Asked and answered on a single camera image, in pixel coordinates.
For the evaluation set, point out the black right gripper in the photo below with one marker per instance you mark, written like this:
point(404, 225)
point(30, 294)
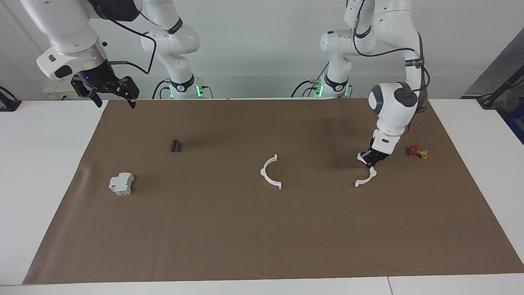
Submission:
point(98, 80)

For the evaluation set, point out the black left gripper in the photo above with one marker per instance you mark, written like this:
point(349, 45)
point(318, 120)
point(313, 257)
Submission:
point(378, 155)

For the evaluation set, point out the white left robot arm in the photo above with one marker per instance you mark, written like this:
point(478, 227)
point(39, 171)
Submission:
point(395, 106)

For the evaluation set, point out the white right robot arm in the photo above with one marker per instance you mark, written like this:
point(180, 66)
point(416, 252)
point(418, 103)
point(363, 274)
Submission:
point(61, 28)

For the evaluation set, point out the black cylindrical capacitor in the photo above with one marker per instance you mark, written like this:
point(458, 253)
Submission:
point(176, 146)

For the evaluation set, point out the white circuit breaker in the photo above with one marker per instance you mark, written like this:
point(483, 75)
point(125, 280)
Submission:
point(120, 184)

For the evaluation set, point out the brown paper table mat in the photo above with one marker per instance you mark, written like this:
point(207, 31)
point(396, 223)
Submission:
point(262, 229)

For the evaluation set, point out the black stand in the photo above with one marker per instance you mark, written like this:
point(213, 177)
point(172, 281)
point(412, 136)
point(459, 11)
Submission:
point(497, 92)

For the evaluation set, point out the blue object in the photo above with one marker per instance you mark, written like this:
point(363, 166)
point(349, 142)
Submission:
point(516, 123)

